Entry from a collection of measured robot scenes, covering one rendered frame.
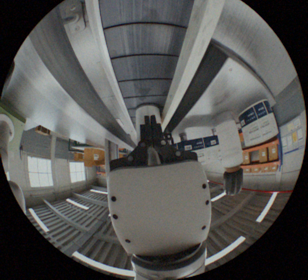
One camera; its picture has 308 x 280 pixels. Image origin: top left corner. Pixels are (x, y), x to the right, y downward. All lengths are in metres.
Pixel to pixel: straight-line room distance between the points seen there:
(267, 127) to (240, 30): 0.32
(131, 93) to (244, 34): 0.26
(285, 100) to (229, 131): 4.20
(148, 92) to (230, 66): 0.15
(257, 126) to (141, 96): 0.41
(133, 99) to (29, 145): 5.49
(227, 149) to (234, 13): 0.34
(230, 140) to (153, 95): 0.27
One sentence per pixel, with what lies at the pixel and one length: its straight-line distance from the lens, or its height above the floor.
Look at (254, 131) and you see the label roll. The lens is 0.42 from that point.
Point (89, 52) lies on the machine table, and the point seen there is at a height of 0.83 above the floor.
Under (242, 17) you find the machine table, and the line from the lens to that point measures 0.23.
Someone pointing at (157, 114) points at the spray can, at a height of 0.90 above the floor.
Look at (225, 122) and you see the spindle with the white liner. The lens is 0.33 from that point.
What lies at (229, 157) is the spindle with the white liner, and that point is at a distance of 0.32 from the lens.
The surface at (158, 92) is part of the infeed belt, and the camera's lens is 0.15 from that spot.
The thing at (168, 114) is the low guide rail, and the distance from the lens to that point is 0.15.
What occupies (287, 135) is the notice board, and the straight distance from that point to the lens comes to 4.34.
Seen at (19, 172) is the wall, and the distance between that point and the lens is 5.55.
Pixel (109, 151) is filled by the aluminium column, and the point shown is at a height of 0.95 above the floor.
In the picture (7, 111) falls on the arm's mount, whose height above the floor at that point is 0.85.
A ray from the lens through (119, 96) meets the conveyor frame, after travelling 0.16.
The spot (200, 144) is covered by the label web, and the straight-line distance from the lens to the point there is 0.50.
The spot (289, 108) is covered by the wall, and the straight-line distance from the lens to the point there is 4.42.
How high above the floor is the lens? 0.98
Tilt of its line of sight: 19 degrees down
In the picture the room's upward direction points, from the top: 174 degrees clockwise
